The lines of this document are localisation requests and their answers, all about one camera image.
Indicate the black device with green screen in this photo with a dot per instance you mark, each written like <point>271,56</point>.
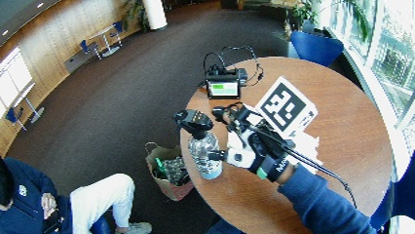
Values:
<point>225,85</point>

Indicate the white sheet with black marker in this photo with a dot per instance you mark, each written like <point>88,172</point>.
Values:
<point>286,109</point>

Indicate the clear plastic water bottle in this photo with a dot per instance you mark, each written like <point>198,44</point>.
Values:
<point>206,159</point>

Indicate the brown paper bag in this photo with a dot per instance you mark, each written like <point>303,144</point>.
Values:
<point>169,183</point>

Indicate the blue chair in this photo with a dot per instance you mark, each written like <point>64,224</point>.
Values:
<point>117,26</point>
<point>88,48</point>
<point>13,116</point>
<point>315,47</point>

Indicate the green potted plant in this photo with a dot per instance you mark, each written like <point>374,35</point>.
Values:
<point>304,13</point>
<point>134,13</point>

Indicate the white column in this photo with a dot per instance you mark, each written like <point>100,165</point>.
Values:
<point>154,13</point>

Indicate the small round table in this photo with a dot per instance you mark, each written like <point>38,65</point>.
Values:
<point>105,37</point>

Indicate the grey bench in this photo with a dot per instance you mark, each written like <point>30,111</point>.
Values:
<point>77,61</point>

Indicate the large window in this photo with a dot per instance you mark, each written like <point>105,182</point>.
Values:
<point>388,55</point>

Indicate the grey standing table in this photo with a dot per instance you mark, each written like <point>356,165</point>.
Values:
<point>30,105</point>

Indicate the white board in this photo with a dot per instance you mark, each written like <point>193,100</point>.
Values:
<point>15,76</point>

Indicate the black camera on small tripod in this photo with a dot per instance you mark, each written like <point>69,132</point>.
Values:
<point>194,119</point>

